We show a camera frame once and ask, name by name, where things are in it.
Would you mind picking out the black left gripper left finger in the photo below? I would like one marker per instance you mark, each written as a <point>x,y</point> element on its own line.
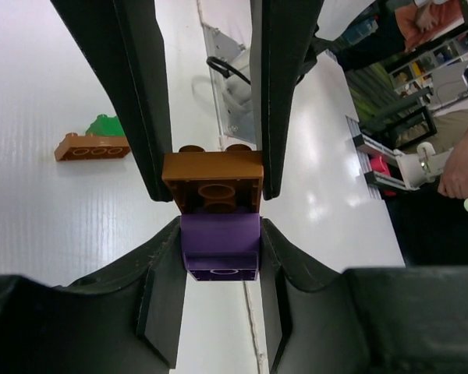
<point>123,318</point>

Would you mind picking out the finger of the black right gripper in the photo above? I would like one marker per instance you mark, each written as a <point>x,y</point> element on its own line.
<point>281,36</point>
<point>122,42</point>

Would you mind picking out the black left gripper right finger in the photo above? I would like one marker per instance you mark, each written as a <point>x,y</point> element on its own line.
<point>365,320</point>

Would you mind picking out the brown lego plate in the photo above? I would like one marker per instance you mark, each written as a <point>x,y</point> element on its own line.
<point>75,147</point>

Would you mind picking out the purple butterfly lego brick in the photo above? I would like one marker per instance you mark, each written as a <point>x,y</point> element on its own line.
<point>221,246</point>

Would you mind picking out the small brown lego brick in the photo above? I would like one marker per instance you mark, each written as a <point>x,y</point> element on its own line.
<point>215,182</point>

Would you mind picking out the person hand in background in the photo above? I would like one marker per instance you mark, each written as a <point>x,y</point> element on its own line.
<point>454,179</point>

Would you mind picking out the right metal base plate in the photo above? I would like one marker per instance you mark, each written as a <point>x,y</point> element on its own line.
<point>227,33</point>

